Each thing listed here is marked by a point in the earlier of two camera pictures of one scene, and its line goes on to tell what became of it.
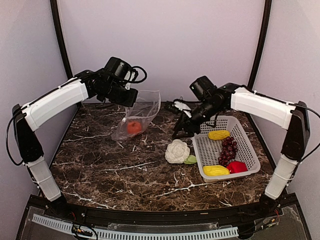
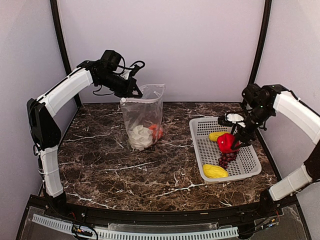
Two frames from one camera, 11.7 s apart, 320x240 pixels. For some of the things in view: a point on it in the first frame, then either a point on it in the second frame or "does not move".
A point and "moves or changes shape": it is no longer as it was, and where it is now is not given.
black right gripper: (188, 125) -> (241, 135)
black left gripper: (130, 101) -> (128, 91)
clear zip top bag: (146, 105) moves or changes shape
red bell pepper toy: (237, 166) -> (225, 142)
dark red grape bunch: (229, 148) does not move
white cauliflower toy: (177, 151) -> (140, 137)
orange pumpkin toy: (134, 127) -> (157, 132)
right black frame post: (260, 44) does not move
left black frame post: (63, 38) does not move
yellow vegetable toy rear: (218, 134) does not move
